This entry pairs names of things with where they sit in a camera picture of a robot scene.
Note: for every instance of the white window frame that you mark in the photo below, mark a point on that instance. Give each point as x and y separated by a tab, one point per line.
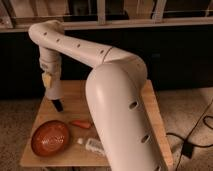
19	15

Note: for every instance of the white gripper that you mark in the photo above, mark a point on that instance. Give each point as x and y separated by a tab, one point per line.
51	81

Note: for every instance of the black power adapter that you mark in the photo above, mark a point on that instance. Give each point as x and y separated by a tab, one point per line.
187	149

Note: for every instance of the brown ceramic bowl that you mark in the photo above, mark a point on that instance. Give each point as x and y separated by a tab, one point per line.
50	138

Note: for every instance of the orange carrot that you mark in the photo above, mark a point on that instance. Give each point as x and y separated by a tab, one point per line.
81	124

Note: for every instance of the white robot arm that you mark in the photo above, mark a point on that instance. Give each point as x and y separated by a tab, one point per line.
113	94

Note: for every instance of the small white eraser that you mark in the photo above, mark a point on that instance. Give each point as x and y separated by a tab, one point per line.
80	141

